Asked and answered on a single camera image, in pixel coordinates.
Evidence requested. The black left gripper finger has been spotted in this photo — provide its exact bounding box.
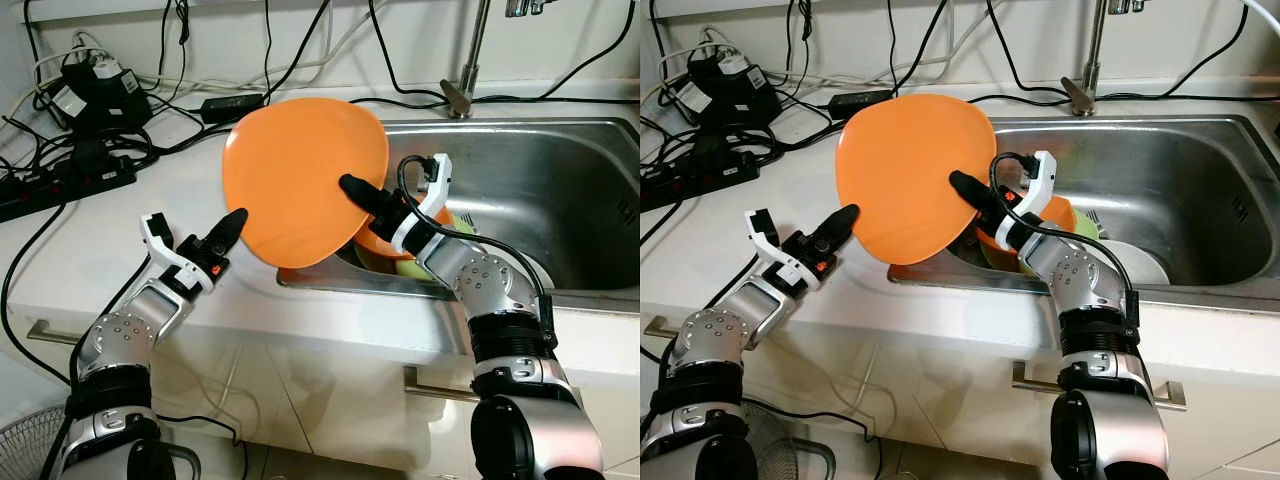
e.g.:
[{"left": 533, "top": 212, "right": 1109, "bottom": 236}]
[
  {"left": 204, "top": 207, "right": 250, "bottom": 260},
  {"left": 815, "top": 203, "right": 861, "bottom": 257}
]

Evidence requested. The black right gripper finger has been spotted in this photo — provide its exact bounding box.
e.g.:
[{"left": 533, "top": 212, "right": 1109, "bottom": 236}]
[
  {"left": 339, "top": 172, "right": 404, "bottom": 222},
  {"left": 948, "top": 170, "right": 1011, "bottom": 217}
]

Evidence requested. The green plate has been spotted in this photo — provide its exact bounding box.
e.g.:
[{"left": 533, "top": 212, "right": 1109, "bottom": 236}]
[
  {"left": 395, "top": 210, "right": 476, "bottom": 279},
  {"left": 985, "top": 205, "right": 1101, "bottom": 273}
]

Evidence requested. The orange plate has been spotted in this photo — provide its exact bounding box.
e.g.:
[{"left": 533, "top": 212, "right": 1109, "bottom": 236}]
[
  {"left": 221, "top": 97, "right": 390, "bottom": 268},
  {"left": 835, "top": 95, "right": 998, "bottom": 266}
]

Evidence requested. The white kitchen cabinet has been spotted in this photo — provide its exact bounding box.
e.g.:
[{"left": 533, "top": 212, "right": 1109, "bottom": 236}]
[
  {"left": 0, "top": 290, "right": 641, "bottom": 480},
  {"left": 640, "top": 290, "right": 1280, "bottom": 480}
]

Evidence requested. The black power adapter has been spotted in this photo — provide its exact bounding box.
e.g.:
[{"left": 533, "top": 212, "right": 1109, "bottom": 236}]
[
  {"left": 828, "top": 90, "right": 894, "bottom": 119},
  {"left": 202, "top": 93, "right": 266, "bottom": 123}
]

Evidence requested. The black power strip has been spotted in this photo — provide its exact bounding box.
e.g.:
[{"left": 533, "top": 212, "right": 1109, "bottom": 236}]
[
  {"left": 0, "top": 140, "right": 139, "bottom": 223},
  {"left": 640, "top": 135, "right": 758, "bottom": 211}
]

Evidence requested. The stainless steel sink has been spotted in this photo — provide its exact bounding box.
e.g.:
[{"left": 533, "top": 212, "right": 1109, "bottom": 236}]
[
  {"left": 277, "top": 118, "right": 641, "bottom": 299},
  {"left": 888, "top": 115, "right": 1280, "bottom": 301}
]

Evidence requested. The black charger box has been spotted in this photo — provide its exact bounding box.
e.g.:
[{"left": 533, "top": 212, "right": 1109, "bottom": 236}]
[
  {"left": 45, "top": 55, "right": 153, "bottom": 136},
  {"left": 672, "top": 52, "right": 783, "bottom": 129}
]

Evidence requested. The silver faucet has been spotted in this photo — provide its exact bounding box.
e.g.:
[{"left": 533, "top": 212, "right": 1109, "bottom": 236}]
[
  {"left": 440, "top": 0, "right": 556, "bottom": 119},
  {"left": 1062, "top": 0, "right": 1151, "bottom": 116}
]

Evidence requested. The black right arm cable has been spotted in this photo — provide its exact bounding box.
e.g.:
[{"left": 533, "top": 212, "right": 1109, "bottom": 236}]
[
  {"left": 397, "top": 155, "right": 556, "bottom": 346},
  {"left": 988, "top": 150, "right": 1146, "bottom": 331}
]

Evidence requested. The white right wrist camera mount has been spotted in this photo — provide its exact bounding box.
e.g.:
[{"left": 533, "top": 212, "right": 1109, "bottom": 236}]
[
  {"left": 995, "top": 150, "right": 1058, "bottom": 251},
  {"left": 390, "top": 153, "right": 454, "bottom": 254}
]

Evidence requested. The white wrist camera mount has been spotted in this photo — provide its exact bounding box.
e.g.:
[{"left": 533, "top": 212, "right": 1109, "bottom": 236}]
[
  {"left": 995, "top": 150, "right": 1058, "bottom": 251},
  {"left": 742, "top": 208, "right": 826, "bottom": 291},
  {"left": 390, "top": 153, "right": 454, "bottom": 254},
  {"left": 139, "top": 211, "right": 216, "bottom": 298}
]

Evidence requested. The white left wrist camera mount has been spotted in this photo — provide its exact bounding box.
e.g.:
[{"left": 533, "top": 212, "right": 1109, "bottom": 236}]
[
  {"left": 742, "top": 208, "right": 826, "bottom": 291},
  {"left": 139, "top": 211, "right": 216, "bottom": 298}
]

